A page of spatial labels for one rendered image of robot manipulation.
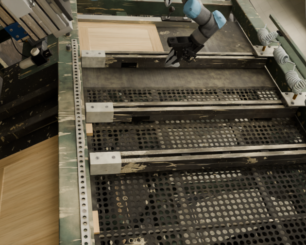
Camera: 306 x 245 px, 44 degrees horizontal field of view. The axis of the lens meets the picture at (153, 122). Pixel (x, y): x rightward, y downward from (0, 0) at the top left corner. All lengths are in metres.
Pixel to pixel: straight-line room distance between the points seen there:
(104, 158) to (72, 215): 0.27
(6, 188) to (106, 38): 1.00
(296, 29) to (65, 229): 7.61
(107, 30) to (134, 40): 0.18
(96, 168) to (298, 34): 7.25
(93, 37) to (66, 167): 0.99
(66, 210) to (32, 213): 0.45
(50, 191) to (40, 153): 0.27
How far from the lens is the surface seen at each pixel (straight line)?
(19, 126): 2.23
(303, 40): 8.37
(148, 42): 2.33
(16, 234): 1.88
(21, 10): 1.62
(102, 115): 1.76
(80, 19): 2.44
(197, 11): 1.71
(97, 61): 2.08
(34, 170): 2.01
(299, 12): 8.85
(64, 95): 1.85
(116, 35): 2.36
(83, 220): 1.41
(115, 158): 1.55
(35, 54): 2.07
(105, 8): 2.69
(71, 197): 1.47
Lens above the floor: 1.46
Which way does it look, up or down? 9 degrees down
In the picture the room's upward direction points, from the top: 67 degrees clockwise
